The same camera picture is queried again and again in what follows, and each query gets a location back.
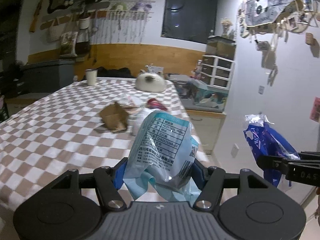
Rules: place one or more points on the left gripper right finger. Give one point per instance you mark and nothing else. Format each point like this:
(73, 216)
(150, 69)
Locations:
(209, 180)

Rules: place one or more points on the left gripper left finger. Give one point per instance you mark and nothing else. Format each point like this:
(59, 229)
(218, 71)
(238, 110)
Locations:
(108, 181)

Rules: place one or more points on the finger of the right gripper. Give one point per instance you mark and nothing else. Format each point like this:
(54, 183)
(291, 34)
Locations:
(281, 164)

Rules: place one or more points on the dark blue snack bag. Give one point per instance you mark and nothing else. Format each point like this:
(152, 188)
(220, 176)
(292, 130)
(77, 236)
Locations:
(265, 142)

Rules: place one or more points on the light blue plastic package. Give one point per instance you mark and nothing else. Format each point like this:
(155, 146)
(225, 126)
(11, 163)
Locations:
(162, 156)

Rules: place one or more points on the brown cardboard box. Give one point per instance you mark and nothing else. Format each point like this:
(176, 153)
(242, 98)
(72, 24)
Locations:
(114, 118)

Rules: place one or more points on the clear plastic wrapper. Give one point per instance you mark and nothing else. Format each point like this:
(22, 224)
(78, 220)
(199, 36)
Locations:
(130, 101)

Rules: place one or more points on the red snack bag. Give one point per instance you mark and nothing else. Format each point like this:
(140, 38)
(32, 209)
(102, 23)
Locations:
(155, 104)

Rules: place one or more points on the cream cabinet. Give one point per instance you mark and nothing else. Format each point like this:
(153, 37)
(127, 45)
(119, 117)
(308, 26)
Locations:
(207, 126)

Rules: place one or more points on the checkered brown white tablecloth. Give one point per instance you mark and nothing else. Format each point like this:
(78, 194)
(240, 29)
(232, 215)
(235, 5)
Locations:
(64, 130)

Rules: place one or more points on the colourful illustrated box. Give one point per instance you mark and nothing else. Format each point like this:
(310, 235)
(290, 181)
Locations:
(207, 96)

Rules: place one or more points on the white drawer organizer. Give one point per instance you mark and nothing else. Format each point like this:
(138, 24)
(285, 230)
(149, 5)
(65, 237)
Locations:
(217, 71)

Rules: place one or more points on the pink labelled bottle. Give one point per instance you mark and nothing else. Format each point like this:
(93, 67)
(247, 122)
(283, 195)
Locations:
(198, 70)

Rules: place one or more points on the clear box with toys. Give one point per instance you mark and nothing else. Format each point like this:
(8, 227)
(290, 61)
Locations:
(184, 85)

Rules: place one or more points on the white ceramic cat figurine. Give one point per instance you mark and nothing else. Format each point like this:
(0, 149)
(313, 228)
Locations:
(150, 82)

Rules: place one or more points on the white cup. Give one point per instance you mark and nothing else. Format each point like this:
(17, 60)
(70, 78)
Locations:
(91, 76)

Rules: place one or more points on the glass fish tank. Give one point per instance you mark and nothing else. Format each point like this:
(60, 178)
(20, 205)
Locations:
(221, 46)

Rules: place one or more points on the dark grey storage bin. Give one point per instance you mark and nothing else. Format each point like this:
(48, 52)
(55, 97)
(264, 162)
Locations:
(45, 77)

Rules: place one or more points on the dried flower bouquet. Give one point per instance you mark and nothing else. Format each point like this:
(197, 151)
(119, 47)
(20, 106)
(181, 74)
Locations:
(226, 24)

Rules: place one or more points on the dark window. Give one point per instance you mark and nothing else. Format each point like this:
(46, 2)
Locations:
(189, 20)

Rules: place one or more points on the pink wall poster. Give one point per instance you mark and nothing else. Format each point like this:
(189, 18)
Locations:
(315, 112)

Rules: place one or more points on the photo collage wall decoration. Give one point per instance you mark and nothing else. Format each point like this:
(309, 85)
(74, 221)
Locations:
(264, 21)

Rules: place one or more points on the macrame wall hanging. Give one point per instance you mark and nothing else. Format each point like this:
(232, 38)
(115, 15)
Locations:
(121, 21)

